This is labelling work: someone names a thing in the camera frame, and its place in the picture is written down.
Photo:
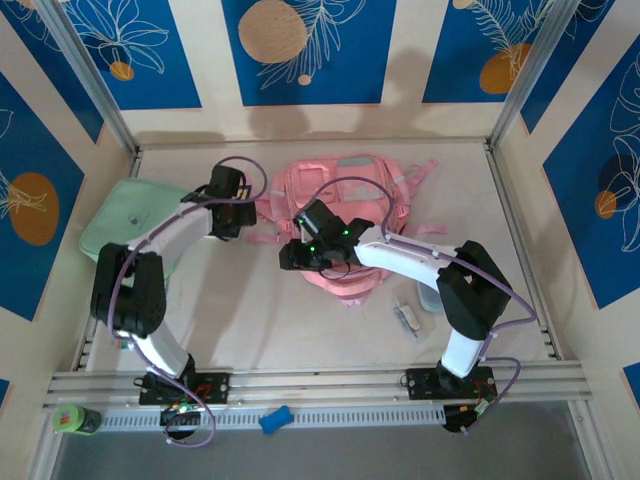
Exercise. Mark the aluminium mounting rail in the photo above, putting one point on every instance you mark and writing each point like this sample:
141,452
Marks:
325,382

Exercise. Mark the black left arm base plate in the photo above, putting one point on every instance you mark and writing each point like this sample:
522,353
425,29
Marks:
215,387

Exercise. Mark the mint green lunch bag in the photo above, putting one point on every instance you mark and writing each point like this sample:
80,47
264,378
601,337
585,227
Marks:
125,205

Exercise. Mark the blue lid pencil case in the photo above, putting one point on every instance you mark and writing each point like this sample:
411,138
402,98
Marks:
429,300

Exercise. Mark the green tape roll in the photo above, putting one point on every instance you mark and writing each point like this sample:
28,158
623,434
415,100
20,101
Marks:
75,419

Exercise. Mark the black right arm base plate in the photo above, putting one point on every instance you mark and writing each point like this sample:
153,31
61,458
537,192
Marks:
420,384

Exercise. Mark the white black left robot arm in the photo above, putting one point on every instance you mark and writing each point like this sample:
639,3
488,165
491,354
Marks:
175,227

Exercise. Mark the blue bone-shaped object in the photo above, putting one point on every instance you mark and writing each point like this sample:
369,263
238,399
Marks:
275,419

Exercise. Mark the aluminium frame post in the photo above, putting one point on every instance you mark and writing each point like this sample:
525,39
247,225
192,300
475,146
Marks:
85,70
530,70

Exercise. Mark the pink student backpack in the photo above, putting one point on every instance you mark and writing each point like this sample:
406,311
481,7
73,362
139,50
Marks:
307,177

